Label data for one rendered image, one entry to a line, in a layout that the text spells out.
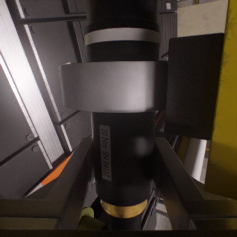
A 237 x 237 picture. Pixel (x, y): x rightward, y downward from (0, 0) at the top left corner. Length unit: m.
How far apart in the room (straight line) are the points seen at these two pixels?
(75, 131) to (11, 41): 0.16
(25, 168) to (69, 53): 0.18
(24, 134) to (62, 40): 0.15
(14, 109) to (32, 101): 0.03
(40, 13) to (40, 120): 0.14
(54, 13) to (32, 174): 0.23
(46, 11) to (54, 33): 0.03
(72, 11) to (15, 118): 0.17
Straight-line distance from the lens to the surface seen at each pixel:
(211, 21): 4.48
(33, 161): 0.27
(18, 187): 0.27
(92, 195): 0.41
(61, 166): 0.29
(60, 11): 0.30
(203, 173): 6.31
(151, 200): 0.43
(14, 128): 0.24
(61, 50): 0.28
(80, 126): 0.31
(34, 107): 0.26
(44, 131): 0.28
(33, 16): 0.27
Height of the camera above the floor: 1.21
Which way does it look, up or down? 30 degrees down
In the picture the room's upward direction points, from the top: 98 degrees clockwise
